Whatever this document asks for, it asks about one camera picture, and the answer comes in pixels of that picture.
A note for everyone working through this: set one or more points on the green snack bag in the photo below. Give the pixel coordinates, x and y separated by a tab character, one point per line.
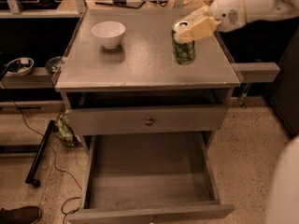
65	133

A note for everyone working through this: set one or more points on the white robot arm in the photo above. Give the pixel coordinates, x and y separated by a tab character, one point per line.
283	201

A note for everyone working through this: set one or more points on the open middle drawer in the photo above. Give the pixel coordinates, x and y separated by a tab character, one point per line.
149	178

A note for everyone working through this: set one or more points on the closed top drawer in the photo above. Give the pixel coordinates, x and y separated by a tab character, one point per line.
167	119

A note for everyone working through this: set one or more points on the black tube on floor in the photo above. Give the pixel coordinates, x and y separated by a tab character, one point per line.
30	179

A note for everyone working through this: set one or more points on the green soda can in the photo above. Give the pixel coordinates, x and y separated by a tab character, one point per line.
184	53

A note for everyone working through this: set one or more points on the brown shoe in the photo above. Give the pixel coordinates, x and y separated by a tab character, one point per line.
23	215

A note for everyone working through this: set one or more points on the grey drawer cabinet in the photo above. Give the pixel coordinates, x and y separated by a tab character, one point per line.
141	71

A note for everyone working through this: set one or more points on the white bowl with items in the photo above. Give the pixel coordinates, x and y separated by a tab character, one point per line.
21	66

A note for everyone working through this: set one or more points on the round metal drawer knob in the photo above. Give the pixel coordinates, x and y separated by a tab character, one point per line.
149	121

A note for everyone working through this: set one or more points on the dark bowl on shelf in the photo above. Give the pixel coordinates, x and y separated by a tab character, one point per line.
53	64

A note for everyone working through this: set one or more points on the white ceramic bowl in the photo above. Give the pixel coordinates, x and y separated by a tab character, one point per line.
109	33

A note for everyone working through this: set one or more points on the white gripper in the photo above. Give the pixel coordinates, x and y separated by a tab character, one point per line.
226	12

